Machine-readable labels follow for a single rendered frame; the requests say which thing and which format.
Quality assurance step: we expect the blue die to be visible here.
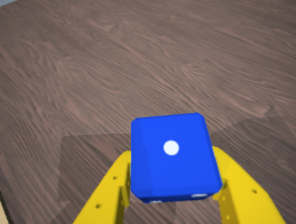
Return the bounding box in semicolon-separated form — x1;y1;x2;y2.
131;113;223;204

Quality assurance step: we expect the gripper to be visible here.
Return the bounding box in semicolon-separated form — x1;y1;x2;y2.
73;146;286;224

